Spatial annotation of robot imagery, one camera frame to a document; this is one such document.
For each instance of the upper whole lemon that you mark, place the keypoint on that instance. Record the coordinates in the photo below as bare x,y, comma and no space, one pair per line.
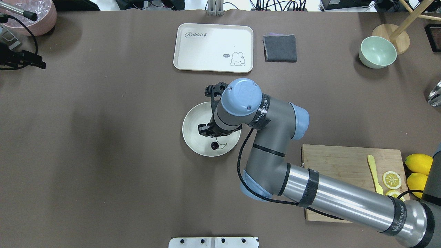
419,163

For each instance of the silver object right edge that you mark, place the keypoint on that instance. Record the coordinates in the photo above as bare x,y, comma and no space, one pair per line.
434,97

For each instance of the metal bracket at top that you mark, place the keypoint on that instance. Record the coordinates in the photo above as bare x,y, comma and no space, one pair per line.
215,8

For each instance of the mint green bowl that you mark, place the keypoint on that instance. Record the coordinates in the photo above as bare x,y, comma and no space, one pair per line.
377,52

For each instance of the grey metal plate left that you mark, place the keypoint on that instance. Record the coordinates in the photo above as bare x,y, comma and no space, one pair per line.
9,38

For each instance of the folded grey cloth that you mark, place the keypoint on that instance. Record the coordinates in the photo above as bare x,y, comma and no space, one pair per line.
280,47

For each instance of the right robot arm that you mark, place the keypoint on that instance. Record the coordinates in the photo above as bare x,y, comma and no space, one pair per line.
266,176

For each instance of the lemon slice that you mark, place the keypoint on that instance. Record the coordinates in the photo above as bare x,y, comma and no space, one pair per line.
392,180
394,194

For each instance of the wooden cutting board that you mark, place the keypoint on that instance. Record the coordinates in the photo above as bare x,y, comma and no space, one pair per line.
349,164

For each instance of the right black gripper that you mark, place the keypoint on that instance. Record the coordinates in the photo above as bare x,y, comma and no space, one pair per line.
204,129

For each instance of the yellow plastic knife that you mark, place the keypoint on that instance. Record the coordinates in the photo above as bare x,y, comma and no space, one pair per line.
372,167

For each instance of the pink bucket with ice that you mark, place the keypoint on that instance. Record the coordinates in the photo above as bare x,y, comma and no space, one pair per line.
44,9

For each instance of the black-tipped metal rod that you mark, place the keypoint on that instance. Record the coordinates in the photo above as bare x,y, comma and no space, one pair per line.
19,11

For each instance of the wooden stand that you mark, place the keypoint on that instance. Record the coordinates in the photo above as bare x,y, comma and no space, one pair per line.
397,35

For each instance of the upper lemon slice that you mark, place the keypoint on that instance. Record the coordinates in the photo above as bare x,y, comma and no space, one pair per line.
392,180

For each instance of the dark red cherry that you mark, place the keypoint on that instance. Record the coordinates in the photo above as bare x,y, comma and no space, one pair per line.
216,145

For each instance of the dark framed box right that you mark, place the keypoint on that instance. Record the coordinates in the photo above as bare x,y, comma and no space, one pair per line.
433,32

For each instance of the white mounting plate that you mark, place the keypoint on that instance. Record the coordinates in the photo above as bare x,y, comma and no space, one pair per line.
214,242

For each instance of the lower whole lemon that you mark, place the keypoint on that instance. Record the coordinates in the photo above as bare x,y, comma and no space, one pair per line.
417,181

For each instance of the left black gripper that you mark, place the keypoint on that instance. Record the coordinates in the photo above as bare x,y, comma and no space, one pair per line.
7,58

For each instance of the whole lemon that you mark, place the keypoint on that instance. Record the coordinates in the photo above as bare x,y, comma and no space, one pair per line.
417,181
419,163

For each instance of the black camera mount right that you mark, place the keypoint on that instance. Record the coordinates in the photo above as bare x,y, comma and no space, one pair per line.
214,92

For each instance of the cream round plate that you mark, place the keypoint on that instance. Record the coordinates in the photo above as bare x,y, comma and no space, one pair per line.
201,114

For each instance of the white rabbit tray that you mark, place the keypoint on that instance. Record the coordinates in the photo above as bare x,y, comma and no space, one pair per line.
214,48

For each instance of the lower lemon slice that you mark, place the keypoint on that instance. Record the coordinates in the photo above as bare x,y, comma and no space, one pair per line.
394,194

